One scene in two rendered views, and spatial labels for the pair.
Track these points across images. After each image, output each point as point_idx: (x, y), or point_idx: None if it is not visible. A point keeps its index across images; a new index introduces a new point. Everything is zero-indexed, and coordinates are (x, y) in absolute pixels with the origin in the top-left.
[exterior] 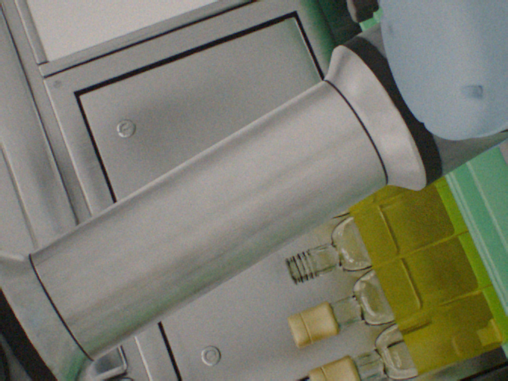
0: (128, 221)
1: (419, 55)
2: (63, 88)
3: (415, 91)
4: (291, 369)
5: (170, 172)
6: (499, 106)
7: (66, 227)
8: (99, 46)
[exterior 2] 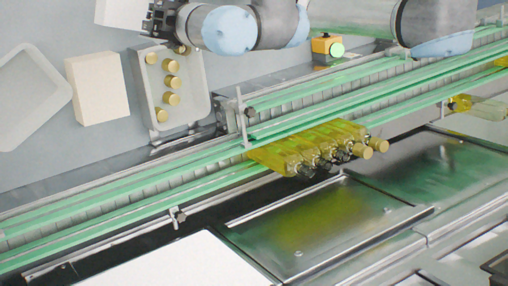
0: (369, 1)
1: None
2: (286, 273)
3: None
4: (379, 194)
5: (349, 10)
6: None
7: (356, 258)
8: (259, 269)
